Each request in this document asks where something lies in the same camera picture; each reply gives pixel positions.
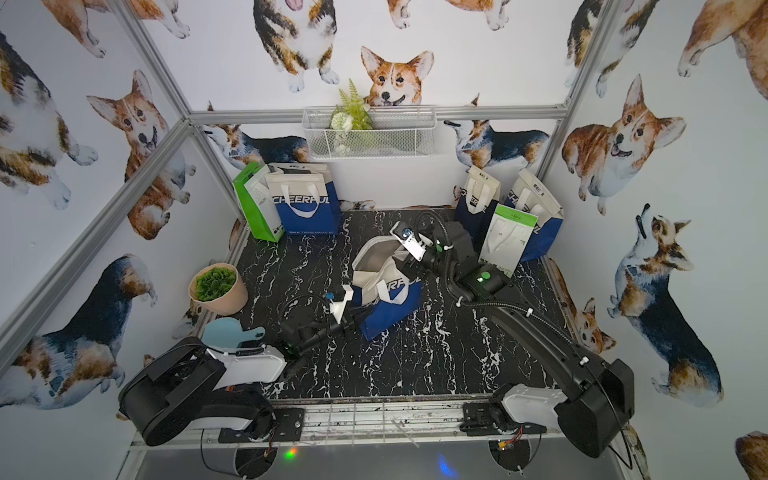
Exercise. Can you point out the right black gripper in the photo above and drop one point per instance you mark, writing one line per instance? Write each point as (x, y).
(411, 261)

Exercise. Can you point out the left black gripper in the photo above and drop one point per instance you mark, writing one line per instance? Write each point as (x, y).
(358, 313)

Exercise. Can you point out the green white bag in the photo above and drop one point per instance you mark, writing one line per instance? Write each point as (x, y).
(507, 237)
(257, 204)

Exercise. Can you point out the blue white bag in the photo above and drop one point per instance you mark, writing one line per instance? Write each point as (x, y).
(305, 198)

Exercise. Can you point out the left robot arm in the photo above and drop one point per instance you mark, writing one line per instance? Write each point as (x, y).
(214, 382)

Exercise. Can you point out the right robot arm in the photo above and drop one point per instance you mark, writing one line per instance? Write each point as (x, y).
(599, 396)

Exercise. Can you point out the light blue cutting board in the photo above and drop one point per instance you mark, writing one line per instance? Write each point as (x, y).
(227, 334)

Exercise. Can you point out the potted green plant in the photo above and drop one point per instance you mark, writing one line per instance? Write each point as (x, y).
(220, 289)

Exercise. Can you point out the fern and white flower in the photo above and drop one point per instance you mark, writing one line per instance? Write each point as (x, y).
(351, 123)

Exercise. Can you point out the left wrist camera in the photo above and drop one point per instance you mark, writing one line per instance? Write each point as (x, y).
(338, 300)

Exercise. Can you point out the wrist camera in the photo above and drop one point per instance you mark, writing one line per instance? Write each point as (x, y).
(338, 300)
(408, 236)

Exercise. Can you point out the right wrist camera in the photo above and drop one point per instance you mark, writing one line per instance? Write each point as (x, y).
(408, 236)

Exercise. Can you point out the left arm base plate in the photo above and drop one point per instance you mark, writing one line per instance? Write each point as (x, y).
(281, 425)

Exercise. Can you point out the white wire basket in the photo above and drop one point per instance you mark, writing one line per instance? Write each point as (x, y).
(396, 132)

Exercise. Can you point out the aluminium front rail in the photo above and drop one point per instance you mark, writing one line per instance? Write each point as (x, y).
(361, 421)

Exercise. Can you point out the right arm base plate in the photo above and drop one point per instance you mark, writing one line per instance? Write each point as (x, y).
(486, 419)

